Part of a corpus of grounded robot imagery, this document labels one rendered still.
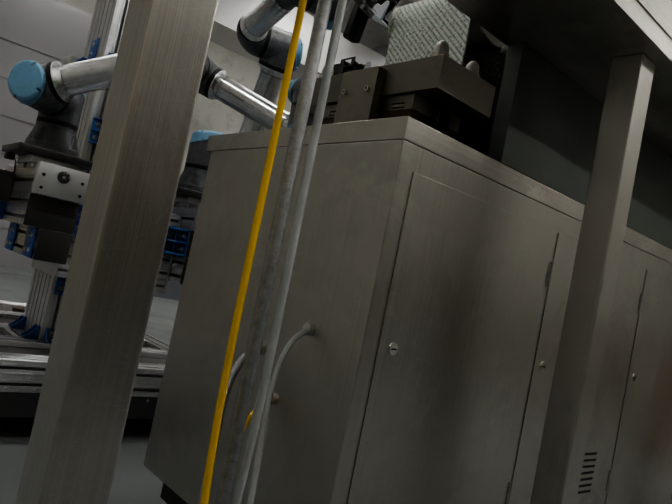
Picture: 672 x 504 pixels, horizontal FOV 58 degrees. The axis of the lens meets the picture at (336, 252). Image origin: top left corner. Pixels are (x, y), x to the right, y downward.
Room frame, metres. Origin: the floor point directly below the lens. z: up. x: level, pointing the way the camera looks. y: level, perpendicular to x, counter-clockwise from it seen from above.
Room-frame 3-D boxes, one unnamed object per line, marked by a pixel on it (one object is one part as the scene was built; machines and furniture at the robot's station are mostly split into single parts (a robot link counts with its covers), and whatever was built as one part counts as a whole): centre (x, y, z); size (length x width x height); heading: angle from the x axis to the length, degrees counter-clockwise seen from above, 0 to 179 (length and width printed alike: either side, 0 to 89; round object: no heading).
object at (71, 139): (1.84, 0.91, 0.87); 0.15 x 0.15 x 0.10
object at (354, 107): (1.15, 0.02, 0.97); 0.10 x 0.03 x 0.11; 41
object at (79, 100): (1.83, 0.91, 0.98); 0.13 x 0.12 x 0.14; 175
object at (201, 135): (2.16, 0.52, 0.98); 0.13 x 0.12 x 0.14; 117
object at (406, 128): (2.05, -0.80, 0.88); 2.52 x 0.66 x 0.04; 131
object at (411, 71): (1.22, -0.04, 1.00); 0.40 x 0.16 x 0.06; 41
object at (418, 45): (1.33, -0.10, 1.11); 0.23 x 0.01 x 0.18; 41
